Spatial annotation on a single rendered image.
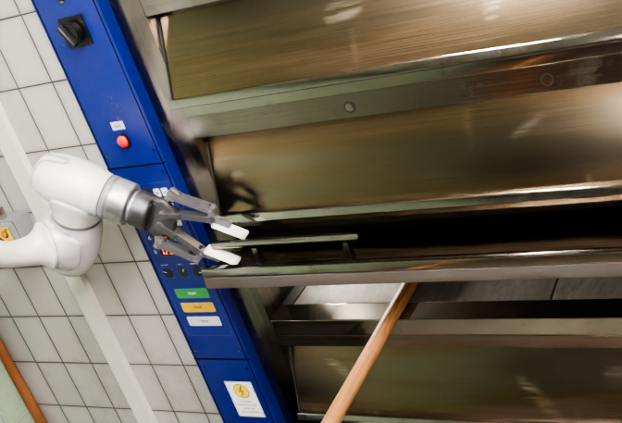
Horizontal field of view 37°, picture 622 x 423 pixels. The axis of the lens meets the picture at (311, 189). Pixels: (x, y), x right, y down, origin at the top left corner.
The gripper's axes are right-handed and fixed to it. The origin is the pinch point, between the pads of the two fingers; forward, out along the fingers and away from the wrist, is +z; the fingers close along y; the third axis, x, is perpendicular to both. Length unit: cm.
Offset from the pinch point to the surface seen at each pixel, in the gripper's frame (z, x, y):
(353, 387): 32.5, 16.5, 9.2
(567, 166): 52, 8, -42
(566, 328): 66, 1, -10
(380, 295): 32.1, -16.3, 8.1
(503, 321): 55, -1, -5
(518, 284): 57, -12, -8
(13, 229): -52, -17, 27
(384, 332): 34.9, 1.0, 5.5
